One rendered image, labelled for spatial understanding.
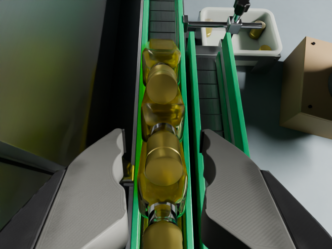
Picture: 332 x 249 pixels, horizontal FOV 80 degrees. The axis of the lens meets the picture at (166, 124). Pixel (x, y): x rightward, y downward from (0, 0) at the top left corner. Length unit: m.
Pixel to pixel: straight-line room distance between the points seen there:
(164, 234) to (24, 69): 0.18
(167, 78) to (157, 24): 0.38
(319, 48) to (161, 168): 0.61
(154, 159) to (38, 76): 0.14
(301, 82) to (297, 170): 0.23
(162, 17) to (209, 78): 0.22
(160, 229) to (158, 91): 0.13
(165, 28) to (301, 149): 0.49
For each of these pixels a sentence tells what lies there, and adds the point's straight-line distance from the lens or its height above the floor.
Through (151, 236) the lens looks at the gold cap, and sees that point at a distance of 0.19.
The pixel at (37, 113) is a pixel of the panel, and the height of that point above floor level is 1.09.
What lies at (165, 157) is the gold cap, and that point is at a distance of 0.17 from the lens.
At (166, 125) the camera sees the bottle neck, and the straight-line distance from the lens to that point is 0.22.
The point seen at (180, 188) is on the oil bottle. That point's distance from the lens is 0.21.
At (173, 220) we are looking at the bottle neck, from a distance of 0.20.
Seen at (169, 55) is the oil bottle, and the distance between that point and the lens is 0.28.
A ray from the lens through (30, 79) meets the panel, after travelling 0.22.
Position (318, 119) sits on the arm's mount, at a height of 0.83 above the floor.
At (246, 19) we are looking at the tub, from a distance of 0.76.
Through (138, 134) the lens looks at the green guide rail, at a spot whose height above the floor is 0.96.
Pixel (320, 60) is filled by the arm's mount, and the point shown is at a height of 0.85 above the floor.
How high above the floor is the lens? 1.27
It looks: 68 degrees down
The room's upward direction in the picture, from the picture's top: 5 degrees clockwise
